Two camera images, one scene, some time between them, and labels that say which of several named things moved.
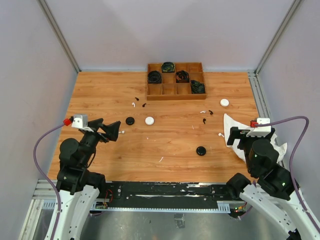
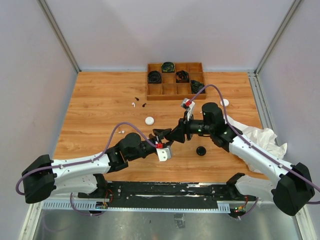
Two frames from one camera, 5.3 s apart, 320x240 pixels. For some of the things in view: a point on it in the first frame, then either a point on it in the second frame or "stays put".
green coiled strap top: x=168 y=67 stays put
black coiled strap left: x=154 y=77 stays put
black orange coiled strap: x=182 y=76 stays put
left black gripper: x=111 y=130 to x=162 y=133
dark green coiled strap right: x=197 y=87 stays put
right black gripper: x=235 y=133 to x=178 y=134
